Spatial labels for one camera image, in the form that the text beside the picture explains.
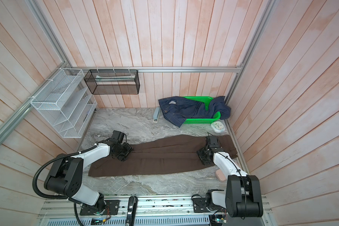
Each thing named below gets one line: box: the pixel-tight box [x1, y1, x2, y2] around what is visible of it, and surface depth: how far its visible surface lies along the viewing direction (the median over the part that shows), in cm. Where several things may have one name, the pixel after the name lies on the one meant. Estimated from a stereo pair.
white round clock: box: [210, 120, 226, 134], surface depth 107 cm
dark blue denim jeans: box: [158, 96, 232, 128], surface depth 113 cm
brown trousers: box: [88, 134, 239, 178], surface depth 92 cm
